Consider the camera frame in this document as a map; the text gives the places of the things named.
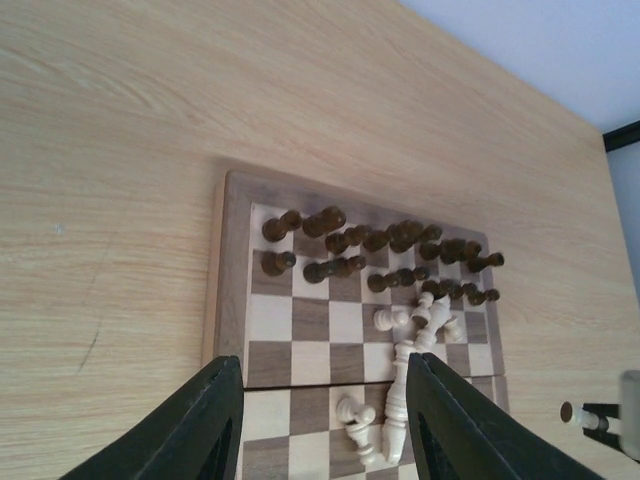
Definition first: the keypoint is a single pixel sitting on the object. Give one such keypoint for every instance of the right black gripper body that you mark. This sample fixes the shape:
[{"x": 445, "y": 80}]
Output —
[{"x": 613, "y": 425}]

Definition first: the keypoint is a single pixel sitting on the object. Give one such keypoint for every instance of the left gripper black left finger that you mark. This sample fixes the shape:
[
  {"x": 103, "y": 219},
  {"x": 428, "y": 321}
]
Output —
[{"x": 194, "y": 434}]

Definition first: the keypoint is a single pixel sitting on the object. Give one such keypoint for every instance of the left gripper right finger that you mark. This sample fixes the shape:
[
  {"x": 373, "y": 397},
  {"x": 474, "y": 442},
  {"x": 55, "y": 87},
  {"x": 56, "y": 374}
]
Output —
[{"x": 458, "y": 433}]

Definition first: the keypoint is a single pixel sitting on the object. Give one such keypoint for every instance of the wooden chess board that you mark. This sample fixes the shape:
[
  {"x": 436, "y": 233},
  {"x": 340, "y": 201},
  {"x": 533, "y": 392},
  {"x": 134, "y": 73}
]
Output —
[{"x": 297, "y": 364}]

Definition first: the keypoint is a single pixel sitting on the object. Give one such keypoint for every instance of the pile of white pieces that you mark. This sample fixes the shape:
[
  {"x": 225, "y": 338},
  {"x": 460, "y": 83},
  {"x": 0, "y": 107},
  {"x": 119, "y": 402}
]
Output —
[{"x": 358, "y": 417}]

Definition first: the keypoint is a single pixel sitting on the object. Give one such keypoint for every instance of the row of dark pieces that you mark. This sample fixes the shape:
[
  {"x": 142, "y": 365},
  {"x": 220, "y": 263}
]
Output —
[{"x": 291, "y": 289}]

